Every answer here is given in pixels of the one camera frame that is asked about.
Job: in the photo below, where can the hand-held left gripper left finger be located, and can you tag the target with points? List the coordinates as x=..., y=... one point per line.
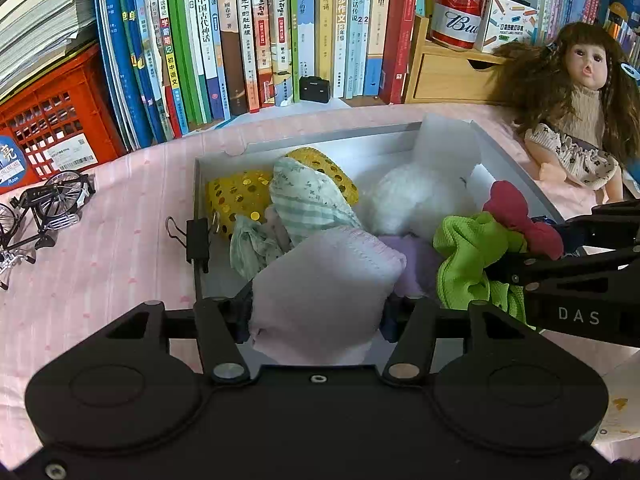
x=242, y=316

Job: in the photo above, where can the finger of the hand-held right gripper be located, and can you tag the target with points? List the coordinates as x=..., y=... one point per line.
x=530, y=266
x=605, y=220

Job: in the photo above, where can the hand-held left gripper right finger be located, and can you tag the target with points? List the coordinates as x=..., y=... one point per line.
x=392, y=321

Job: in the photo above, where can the purple plush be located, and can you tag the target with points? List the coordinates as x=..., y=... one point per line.
x=417, y=265

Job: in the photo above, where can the red cloth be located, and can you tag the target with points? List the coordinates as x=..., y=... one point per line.
x=510, y=205

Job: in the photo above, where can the pale pink towel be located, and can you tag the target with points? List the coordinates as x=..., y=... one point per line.
x=320, y=290

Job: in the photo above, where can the white fluffy plush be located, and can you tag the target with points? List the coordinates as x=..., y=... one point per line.
x=415, y=200

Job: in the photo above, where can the green striped cloth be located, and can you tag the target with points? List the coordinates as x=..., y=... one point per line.
x=300, y=205

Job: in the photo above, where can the grey box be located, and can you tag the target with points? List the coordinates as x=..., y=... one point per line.
x=350, y=145

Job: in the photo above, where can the paper cup with yellow scribbles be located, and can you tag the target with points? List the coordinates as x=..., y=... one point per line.
x=617, y=385

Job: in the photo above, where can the black binder clip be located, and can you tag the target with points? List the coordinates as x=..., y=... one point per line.
x=196, y=242

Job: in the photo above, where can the brown haired doll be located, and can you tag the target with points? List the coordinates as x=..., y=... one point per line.
x=585, y=105

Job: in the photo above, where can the pink tablecloth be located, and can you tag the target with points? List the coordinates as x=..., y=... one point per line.
x=125, y=270

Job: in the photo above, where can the wooden drawer unit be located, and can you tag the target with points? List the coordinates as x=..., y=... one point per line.
x=450, y=80

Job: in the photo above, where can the white label printer carton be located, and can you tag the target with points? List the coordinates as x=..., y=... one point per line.
x=505, y=25

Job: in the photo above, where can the black miniature bicycle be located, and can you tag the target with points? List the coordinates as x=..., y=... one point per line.
x=50, y=200

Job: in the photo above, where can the silver miniature bicycle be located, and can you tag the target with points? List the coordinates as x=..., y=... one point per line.
x=15, y=259

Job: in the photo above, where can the black miniature suitcase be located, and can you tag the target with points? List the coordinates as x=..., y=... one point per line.
x=314, y=90

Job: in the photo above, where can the red beer can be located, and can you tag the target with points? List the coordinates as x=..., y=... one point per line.
x=457, y=15

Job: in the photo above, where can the row of tall books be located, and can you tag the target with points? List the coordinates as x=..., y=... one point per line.
x=240, y=35

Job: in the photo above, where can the red plastic crate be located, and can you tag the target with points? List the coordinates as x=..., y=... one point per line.
x=55, y=105

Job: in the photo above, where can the stack of worn books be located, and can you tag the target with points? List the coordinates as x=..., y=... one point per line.
x=35, y=15

